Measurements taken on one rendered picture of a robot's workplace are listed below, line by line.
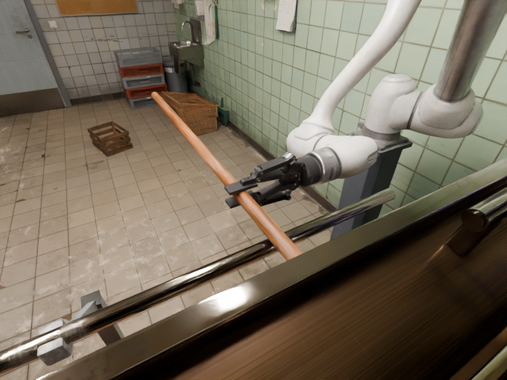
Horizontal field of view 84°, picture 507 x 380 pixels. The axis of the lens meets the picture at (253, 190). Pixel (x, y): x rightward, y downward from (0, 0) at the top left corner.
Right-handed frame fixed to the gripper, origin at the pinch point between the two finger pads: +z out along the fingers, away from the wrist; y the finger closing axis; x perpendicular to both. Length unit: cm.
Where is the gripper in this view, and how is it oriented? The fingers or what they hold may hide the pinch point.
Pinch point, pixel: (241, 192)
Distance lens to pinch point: 63.9
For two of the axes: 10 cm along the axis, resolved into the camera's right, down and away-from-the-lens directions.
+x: -4.9, -5.2, 7.0
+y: 0.0, 8.0, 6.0
